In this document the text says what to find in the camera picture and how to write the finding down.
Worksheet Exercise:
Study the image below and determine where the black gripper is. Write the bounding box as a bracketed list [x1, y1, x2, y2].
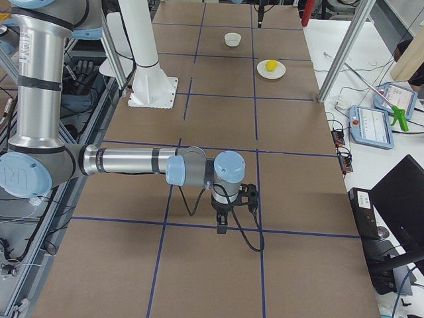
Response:
[211, 200, 232, 234]

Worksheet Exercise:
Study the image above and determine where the yellow lemon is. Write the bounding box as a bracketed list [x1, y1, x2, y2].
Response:
[265, 60, 278, 72]

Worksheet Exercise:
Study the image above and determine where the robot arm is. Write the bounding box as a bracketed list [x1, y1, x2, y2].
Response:
[1, 1, 245, 234]

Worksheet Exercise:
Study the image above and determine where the white plate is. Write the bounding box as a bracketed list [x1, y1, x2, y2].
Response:
[256, 60, 286, 80]

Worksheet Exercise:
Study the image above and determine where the white bowl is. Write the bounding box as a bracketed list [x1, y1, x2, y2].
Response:
[224, 32, 242, 47]

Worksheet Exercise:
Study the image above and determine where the orange electronics board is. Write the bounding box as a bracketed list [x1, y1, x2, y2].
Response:
[331, 130, 345, 148]

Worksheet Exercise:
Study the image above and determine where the teach pendant near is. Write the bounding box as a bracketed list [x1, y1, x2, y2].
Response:
[349, 105, 394, 149]

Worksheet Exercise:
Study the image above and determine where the teach pendant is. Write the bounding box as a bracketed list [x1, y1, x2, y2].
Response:
[377, 83, 418, 121]
[349, 105, 394, 149]

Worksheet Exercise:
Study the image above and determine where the black laptop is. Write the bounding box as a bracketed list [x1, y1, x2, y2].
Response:
[370, 154, 423, 251]

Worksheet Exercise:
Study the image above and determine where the teach pendant far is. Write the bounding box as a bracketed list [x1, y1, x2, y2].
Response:
[377, 83, 418, 121]

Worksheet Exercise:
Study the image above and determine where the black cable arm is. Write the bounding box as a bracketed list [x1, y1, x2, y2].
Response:
[178, 185, 265, 253]

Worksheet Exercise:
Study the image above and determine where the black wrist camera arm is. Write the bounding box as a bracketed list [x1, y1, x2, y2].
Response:
[239, 184, 258, 216]

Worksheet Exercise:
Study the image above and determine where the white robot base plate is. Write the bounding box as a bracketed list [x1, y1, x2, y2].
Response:
[128, 76, 178, 109]

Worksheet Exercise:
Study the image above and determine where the green handled reacher grabber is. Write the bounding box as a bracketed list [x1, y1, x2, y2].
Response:
[344, 62, 409, 132]

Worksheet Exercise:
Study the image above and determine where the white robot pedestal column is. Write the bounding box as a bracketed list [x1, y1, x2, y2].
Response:
[119, 0, 158, 68]

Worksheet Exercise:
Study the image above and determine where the aluminium frame post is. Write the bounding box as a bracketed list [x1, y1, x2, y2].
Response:
[317, 0, 376, 103]

